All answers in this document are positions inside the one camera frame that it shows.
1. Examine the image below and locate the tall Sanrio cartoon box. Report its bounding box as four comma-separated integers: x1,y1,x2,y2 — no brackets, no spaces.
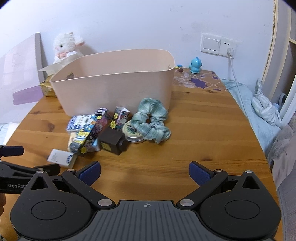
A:
79,108,111,154

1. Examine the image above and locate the round balm tin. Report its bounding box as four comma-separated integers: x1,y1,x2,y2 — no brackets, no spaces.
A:
122,120,145,144

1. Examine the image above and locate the black star box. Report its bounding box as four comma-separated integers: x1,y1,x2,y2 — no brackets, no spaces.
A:
110,106,130,130

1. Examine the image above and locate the teal fabric scrunchie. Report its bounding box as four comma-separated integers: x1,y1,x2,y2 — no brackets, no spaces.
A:
130,98,171,144

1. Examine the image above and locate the colourful cartoon card pack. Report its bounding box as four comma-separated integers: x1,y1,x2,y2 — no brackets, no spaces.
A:
68,130,94,154

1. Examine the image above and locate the blue white porcelain-pattern box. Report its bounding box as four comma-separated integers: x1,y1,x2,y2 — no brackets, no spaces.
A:
66,114,97,133

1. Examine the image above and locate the person's hand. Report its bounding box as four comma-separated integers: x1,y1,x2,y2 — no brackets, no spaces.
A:
0,193,6,216

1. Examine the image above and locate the small white card box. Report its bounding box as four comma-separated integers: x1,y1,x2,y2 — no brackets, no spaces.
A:
47,149,77,169

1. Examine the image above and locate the dark brown cube box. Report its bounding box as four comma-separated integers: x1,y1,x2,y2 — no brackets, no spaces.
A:
98,128,128,155

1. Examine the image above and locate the pink purple headboard panel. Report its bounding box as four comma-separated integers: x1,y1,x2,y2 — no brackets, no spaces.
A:
1,33,45,124

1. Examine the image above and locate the light blue crumpled bedding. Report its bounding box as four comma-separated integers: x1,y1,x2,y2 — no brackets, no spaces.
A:
222,79,281,156

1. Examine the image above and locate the purple star sticker mat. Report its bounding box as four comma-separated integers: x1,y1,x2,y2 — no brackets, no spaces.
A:
173,68,228,92

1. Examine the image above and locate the pink plastic storage bin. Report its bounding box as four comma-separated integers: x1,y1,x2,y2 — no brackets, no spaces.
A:
50,49,175,116

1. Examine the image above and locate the blue cartoon figurine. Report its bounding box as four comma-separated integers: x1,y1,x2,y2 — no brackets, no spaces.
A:
189,57,202,74

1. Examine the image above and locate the white shelf unit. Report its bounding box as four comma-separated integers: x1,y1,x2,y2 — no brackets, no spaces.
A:
262,1,295,126

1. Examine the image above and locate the white plush lamb toy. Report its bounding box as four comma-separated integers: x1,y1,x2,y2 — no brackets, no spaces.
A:
53,32,85,63

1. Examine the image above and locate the white plug and cable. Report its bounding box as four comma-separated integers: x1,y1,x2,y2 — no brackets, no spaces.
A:
227,47,248,117

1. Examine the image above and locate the white wall switch socket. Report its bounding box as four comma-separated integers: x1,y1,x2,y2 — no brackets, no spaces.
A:
201,33,239,57

